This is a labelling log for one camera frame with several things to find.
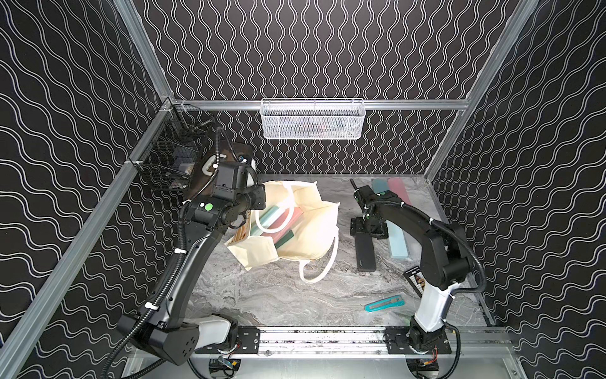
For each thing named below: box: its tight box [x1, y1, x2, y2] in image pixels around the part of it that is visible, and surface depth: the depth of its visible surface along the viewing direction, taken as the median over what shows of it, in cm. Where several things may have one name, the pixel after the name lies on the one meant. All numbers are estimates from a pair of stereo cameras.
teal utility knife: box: [363, 294, 406, 313], surface depth 84 cm
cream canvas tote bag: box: [224, 180, 341, 284], surface depth 91 cm
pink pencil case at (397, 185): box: [387, 177, 413, 207], surface depth 119 cm
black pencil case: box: [355, 232, 377, 273], surface depth 94 cm
